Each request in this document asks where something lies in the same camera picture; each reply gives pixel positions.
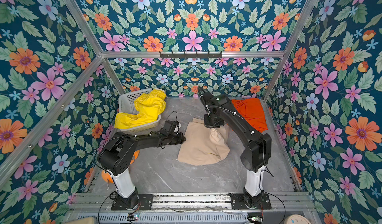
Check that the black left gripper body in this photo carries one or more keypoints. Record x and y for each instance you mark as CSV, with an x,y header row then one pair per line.
x,y
174,139

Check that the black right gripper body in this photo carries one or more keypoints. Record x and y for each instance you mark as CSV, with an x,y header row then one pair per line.
x,y
210,122

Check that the beige shorts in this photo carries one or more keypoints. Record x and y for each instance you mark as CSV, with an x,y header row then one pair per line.
x,y
204,146

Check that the yellow shorts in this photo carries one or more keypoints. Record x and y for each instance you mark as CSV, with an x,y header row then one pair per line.
x,y
149,106

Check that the orange shorts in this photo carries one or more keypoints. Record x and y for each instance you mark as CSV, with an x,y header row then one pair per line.
x,y
252,111

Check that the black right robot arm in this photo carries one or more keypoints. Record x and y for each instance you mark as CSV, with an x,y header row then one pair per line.
x,y
257,146

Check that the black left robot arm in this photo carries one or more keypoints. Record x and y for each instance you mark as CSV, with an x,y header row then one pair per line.
x,y
116,156

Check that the white plastic laundry basket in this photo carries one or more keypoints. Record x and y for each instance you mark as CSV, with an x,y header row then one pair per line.
x,y
126,105

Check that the orange fish plush toy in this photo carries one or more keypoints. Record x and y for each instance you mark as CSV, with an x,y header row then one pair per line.
x,y
106,175

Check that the white round device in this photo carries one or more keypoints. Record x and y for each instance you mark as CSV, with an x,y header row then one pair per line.
x,y
298,220

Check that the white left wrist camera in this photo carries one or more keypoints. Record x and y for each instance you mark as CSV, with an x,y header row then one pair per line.
x,y
177,126

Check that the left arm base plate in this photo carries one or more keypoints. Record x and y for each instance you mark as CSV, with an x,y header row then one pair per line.
x,y
134,202

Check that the black hook rail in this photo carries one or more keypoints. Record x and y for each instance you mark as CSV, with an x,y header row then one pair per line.
x,y
186,55

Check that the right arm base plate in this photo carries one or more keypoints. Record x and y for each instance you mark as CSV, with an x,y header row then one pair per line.
x,y
244,201

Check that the aluminium frame post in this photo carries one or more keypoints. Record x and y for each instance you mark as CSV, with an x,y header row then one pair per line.
x,y
91,38

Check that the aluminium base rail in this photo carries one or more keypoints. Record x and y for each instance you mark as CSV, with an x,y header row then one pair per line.
x,y
195,208

